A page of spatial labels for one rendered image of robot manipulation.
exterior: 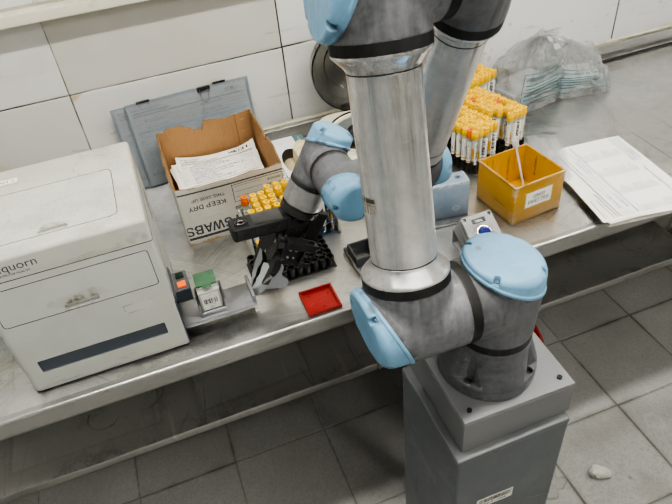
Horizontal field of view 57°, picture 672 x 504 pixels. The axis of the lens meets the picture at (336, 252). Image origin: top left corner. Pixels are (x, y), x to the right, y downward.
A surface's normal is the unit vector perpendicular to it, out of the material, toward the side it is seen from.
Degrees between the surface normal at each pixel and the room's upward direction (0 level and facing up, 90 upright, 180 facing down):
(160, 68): 90
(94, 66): 90
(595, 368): 0
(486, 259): 10
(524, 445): 90
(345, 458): 0
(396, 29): 76
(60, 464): 0
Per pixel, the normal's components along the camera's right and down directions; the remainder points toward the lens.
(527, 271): 0.08, -0.77
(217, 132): 0.33, 0.55
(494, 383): -0.10, 0.42
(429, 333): 0.32, 0.37
